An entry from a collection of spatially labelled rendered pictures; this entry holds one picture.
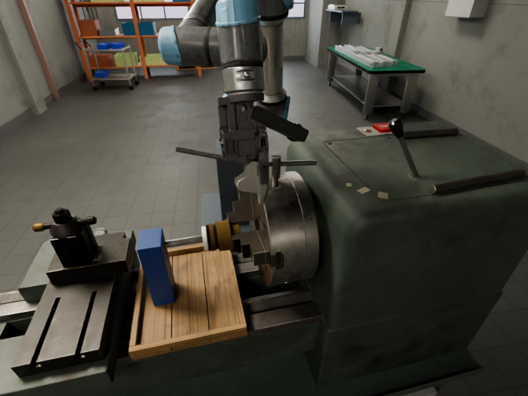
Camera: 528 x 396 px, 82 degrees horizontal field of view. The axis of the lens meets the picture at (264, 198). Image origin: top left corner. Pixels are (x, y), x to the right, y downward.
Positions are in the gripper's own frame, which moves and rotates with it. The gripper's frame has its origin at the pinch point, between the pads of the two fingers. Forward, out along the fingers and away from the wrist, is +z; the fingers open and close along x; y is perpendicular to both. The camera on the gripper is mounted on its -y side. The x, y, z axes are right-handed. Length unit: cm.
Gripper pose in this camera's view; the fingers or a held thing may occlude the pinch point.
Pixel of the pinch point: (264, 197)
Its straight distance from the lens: 61.9
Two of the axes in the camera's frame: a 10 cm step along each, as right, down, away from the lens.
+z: 0.8, 9.6, 2.6
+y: -9.7, 1.3, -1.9
